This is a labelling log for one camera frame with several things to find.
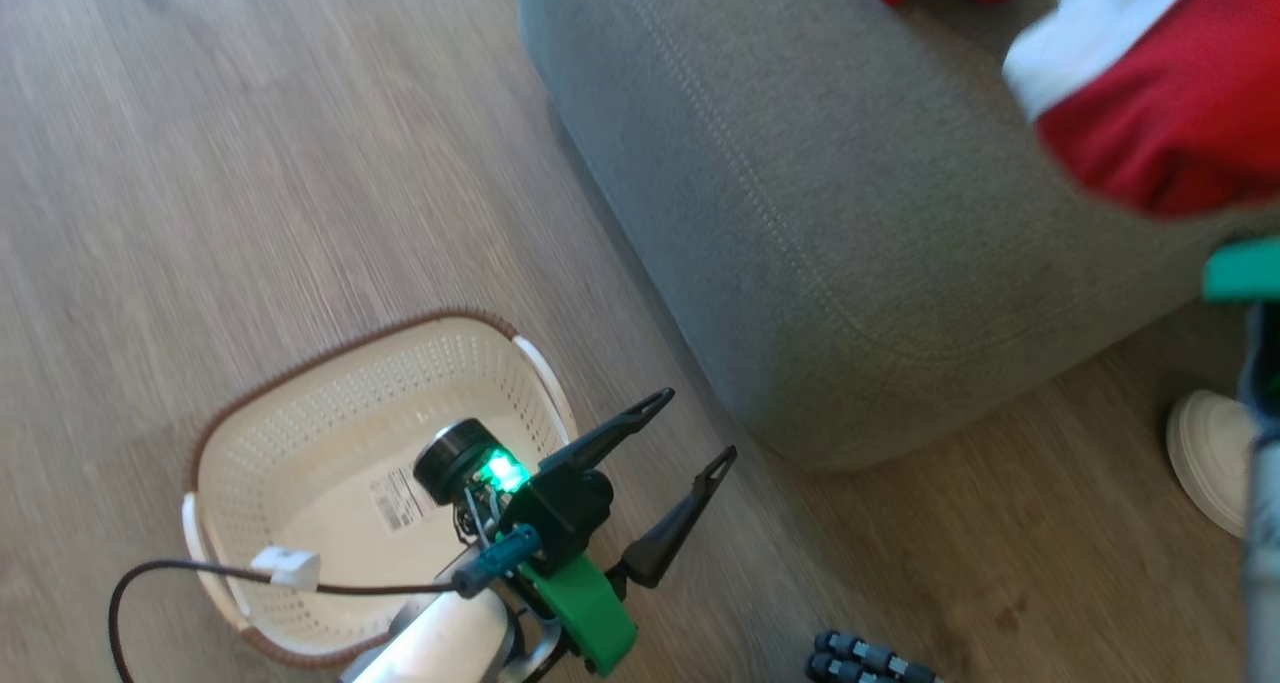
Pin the white shoe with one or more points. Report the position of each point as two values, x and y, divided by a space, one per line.
1210 458

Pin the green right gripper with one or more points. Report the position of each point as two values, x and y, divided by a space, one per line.
1250 271

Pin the white laundry basket brown rim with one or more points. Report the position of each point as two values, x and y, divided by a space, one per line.
320 413

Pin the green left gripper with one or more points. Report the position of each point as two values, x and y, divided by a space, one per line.
590 608

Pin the teal left camera connector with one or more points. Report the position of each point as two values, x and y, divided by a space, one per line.
495 561

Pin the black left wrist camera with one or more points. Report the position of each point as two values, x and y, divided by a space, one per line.
560 508

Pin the grey fabric sofa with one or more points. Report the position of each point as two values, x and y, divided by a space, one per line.
850 213

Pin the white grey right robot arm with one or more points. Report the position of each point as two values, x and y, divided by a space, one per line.
1262 483

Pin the white barcode sticker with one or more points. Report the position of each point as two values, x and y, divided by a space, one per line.
402 498

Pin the red and white garment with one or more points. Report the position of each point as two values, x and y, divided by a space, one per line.
1170 113

